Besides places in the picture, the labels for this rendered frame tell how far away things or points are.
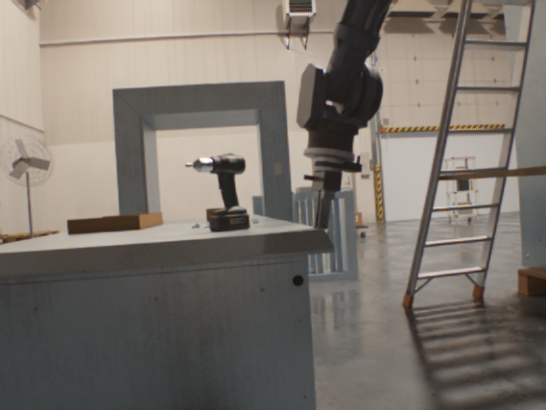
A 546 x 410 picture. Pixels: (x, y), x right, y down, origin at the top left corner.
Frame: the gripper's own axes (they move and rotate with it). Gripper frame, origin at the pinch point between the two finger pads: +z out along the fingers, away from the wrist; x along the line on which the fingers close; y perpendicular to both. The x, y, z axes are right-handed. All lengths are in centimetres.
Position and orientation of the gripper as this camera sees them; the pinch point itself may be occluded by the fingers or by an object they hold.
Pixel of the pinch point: (321, 221)
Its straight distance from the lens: 118.5
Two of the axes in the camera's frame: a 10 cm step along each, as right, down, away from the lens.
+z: -1.2, 9.9, -0.1
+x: 1.6, 0.1, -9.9
